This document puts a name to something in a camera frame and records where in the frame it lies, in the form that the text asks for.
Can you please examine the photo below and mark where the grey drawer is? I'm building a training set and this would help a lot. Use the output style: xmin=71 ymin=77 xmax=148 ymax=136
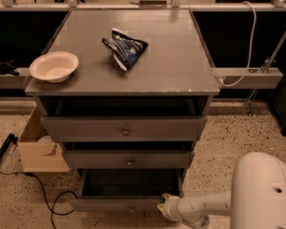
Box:
xmin=41 ymin=116 xmax=206 ymax=142
xmin=63 ymin=151 xmax=194 ymax=169
xmin=71 ymin=169 xmax=184 ymax=212

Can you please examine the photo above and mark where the grey bottom drawer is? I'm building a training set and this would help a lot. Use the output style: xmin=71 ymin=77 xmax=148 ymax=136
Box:
xmin=71 ymin=169 xmax=184 ymax=212

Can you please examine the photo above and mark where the grey top drawer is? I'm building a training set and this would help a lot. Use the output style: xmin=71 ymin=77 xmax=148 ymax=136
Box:
xmin=41 ymin=116 xmax=206 ymax=142

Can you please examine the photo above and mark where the grey wooden drawer cabinet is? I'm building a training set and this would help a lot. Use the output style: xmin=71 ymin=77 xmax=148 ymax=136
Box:
xmin=24 ymin=9 xmax=221 ymax=177

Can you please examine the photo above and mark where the black floor cable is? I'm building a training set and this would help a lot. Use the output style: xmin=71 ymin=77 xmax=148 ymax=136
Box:
xmin=0 ymin=167 xmax=79 ymax=229

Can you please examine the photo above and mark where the grey middle drawer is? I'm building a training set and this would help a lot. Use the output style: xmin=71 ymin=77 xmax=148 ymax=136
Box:
xmin=63 ymin=151 xmax=194 ymax=169

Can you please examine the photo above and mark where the cardboard box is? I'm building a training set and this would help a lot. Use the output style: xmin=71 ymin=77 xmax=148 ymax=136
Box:
xmin=17 ymin=107 xmax=70 ymax=173

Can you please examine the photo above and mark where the white hanging cable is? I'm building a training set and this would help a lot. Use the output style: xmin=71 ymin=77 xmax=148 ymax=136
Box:
xmin=217 ymin=0 xmax=258 ymax=88

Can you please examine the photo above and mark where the black pole on floor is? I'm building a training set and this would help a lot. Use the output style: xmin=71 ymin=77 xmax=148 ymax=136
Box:
xmin=0 ymin=134 xmax=18 ymax=160

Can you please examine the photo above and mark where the black object on rail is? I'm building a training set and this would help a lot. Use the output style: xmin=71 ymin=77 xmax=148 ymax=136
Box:
xmin=0 ymin=60 xmax=19 ymax=75

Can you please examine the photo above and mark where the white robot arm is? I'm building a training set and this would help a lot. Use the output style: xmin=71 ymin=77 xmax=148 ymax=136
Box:
xmin=158 ymin=152 xmax=286 ymax=229

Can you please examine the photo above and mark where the blue crumpled chip bag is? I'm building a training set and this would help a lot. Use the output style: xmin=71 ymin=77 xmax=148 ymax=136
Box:
xmin=102 ymin=28 xmax=149 ymax=72

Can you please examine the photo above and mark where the white bowl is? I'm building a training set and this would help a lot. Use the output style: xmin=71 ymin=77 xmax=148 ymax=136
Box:
xmin=29 ymin=52 xmax=79 ymax=83

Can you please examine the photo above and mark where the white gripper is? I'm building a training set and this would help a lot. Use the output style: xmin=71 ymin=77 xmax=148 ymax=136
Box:
xmin=157 ymin=193 xmax=182 ymax=221

